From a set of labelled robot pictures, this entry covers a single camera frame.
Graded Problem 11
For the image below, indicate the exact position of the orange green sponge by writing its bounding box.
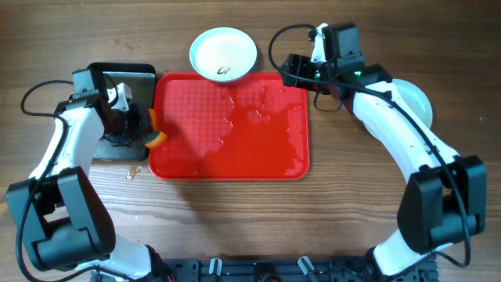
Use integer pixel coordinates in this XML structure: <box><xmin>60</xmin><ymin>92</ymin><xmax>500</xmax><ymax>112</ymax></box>
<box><xmin>143</xmin><ymin>108</ymin><xmax>168</xmax><ymax>149</ymax></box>

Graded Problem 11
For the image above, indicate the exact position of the white plate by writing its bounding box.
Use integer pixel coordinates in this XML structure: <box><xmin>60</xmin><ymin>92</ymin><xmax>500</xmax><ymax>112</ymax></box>
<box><xmin>354</xmin><ymin>78</ymin><xmax>433</xmax><ymax>141</ymax></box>
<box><xmin>189</xmin><ymin>27</ymin><xmax>258</xmax><ymax>83</ymax></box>

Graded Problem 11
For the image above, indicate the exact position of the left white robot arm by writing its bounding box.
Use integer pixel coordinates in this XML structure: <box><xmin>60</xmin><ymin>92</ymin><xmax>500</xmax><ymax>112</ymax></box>
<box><xmin>6</xmin><ymin>63</ymin><xmax>175</xmax><ymax>281</ymax></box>

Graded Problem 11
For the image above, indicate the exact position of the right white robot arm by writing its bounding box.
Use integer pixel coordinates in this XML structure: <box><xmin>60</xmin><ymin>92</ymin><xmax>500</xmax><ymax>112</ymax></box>
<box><xmin>277</xmin><ymin>23</ymin><xmax>487</xmax><ymax>281</ymax></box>

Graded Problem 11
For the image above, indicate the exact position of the black water tray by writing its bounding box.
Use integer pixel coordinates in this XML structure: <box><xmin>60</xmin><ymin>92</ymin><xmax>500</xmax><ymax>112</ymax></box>
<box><xmin>88</xmin><ymin>62</ymin><xmax>156</xmax><ymax>161</ymax></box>

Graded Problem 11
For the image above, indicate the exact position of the red plastic tray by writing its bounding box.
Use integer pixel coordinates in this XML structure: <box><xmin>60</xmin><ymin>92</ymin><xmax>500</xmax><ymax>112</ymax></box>
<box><xmin>149</xmin><ymin>73</ymin><xmax>310</xmax><ymax>181</ymax></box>

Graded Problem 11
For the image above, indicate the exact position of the left black cable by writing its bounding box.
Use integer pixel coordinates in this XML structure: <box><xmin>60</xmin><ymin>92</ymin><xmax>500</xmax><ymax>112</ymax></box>
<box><xmin>15</xmin><ymin>79</ymin><xmax>118</xmax><ymax>282</ymax></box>

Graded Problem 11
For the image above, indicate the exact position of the black mounting rail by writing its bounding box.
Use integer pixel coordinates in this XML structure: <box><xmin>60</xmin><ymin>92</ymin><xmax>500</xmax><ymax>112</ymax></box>
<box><xmin>90</xmin><ymin>256</ymin><xmax>438</xmax><ymax>282</ymax></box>

